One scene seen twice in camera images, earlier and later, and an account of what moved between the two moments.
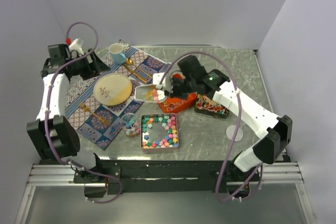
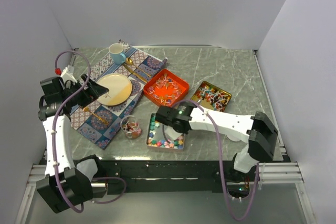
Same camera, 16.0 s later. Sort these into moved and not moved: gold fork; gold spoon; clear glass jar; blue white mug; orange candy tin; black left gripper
Moved: orange candy tin; black left gripper
Not moved: gold spoon; blue white mug; clear glass jar; gold fork
